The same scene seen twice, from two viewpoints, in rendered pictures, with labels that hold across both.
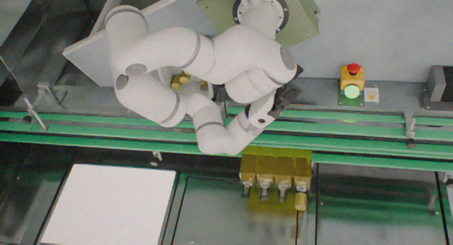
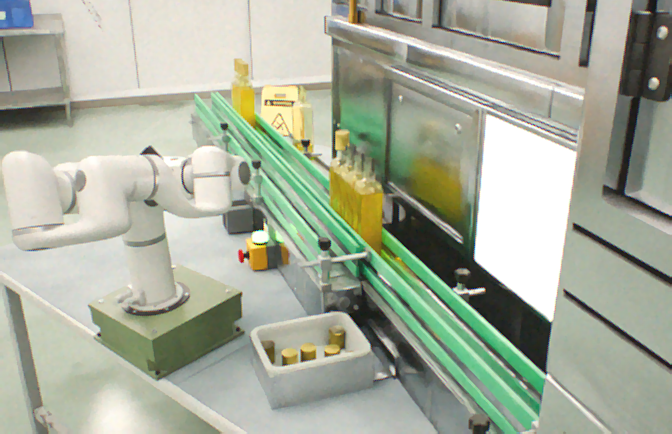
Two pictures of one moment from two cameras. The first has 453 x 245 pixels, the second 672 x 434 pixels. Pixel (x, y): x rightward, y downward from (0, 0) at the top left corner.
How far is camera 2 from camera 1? 174 cm
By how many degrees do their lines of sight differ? 69
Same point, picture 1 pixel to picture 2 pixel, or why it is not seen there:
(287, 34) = (181, 277)
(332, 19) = not seen: hidden behind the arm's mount
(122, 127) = (446, 346)
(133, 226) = (511, 171)
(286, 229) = (394, 125)
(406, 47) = (211, 250)
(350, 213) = (373, 139)
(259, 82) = not seen: hidden behind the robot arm
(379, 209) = (360, 138)
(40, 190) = not seen: outside the picture
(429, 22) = (175, 249)
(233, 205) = (427, 173)
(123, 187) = (528, 258)
